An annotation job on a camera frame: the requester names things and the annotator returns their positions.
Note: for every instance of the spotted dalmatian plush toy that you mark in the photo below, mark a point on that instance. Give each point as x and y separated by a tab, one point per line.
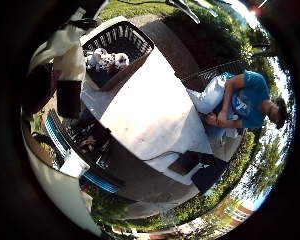
115	60

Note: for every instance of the white plush toy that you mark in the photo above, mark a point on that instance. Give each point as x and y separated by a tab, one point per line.
94	58

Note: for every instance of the red brick building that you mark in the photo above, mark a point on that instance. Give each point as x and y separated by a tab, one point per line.
238	211

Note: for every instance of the black laptop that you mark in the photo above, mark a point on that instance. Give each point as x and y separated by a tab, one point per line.
186	162

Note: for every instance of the black box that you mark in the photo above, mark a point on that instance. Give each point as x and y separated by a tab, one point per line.
210	174

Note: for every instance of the metal fence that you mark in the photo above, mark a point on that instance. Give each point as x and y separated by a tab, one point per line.
220	71

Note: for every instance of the person in blue shirt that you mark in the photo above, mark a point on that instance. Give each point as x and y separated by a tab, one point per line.
246	100

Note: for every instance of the black slatted plastic basket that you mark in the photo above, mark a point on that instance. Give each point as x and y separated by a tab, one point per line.
123	43

